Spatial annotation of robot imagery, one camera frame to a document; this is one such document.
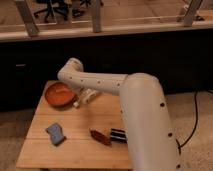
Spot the left grey metal post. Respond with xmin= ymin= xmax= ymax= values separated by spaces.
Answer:
xmin=14 ymin=0 xmax=39 ymax=37

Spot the orange ceramic bowl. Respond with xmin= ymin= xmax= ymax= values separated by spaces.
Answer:
xmin=45 ymin=82 xmax=76 ymax=107

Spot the black office chair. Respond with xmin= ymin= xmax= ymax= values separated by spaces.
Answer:
xmin=33 ymin=0 xmax=69 ymax=23

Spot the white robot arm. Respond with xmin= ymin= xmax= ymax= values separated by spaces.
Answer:
xmin=57 ymin=58 xmax=181 ymax=171

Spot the brown eggplant toy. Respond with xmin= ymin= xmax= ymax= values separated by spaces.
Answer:
xmin=90 ymin=130 xmax=111 ymax=146

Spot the middle grey metal post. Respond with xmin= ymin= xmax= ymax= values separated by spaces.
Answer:
xmin=91 ymin=0 xmax=101 ymax=33

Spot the grey metal post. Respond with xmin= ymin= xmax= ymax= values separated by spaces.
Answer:
xmin=182 ymin=0 xmax=203 ymax=27
xmin=14 ymin=0 xmax=39 ymax=37
xmin=91 ymin=0 xmax=101 ymax=33

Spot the black power cable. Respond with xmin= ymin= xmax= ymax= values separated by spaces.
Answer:
xmin=175 ymin=90 xmax=200 ymax=156

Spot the clear plastic bottle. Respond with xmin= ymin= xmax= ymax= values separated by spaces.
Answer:
xmin=73 ymin=89 xmax=100 ymax=108

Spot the right grey metal post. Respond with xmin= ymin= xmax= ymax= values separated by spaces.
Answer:
xmin=182 ymin=0 xmax=203 ymax=27

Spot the wooden table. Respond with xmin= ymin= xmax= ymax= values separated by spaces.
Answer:
xmin=16 ymin=94 xmax=131 ymax=171

